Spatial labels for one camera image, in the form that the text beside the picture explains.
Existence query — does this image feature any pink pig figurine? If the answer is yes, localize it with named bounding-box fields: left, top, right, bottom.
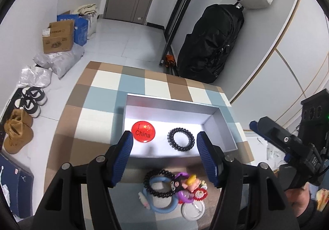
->
left=185, top=174, right=201, bottom=193

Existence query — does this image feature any black spiral hair tie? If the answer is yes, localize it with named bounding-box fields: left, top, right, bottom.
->
left=167, top=127, right=196, bottom=153
left=143, top=168, right=177, bottom=199

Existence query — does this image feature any grey cardboard box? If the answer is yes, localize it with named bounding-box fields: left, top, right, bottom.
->
left=123, top=93, right=237, bottom=158

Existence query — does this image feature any blue ring bracelet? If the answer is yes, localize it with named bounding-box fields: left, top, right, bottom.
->
left=142, top=176, right=179, bottom=215

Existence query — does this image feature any right hand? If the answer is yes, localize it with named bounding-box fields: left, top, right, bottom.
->
left=285, top=183, right=311, bottom=217

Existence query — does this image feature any red China badge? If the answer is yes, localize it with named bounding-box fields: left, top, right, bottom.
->
left=131, top=121, right=156, bottom=143

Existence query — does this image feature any red white flower clip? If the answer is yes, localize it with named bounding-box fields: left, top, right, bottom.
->
left=192, top=188, right=208, bottom=201

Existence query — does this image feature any black cartoon figurine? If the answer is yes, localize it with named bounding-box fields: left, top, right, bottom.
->
left=170, top=176, right=188, bottom=193

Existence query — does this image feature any checkered tablecloth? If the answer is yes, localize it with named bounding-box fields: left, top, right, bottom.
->
left=45, top=61, right=254, bottom=229

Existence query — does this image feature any orange black tool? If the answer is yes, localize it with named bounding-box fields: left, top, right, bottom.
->
left=164, top=54, right=176, bottom=68

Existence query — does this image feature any black backpack bag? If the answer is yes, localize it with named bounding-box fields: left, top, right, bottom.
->
left=177, top=3, right=244, bottom=84

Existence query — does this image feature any black white sneaker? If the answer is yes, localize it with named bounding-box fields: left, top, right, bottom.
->
left=22, top=87, right=47, bottom=106
left=14, top=97, right=41, bottom=118

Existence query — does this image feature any grey plastic parcel bag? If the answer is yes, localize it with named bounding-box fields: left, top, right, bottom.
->
left=33, top=44, right=85, bottom=79

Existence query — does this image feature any brown suede boot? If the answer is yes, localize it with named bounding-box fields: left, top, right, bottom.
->
left=8, top=109, right=33, bottom=127
left=3, top=120, right=34, bottom=155

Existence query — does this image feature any blue shoe box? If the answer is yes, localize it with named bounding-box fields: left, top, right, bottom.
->
left=0, top=154, right=34, bottom=219

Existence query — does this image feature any silver plastic parcel bag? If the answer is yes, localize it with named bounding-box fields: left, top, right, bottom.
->
left=17, top=66, right=52, bottom=88

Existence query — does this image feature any brown cardboard box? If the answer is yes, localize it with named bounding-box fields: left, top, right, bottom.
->
left=42, top=20, right=74, bottom=54

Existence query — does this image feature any blue paper bag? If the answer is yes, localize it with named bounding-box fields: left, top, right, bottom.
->
left=57, top=14, right=89, bottom=47

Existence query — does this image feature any beige cloth bag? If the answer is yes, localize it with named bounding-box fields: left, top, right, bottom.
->
left=72, top=3, right=99, bottom=40

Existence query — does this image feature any black tripod stand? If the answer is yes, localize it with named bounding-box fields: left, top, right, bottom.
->
left=159, top=0, right=191, bottom=76

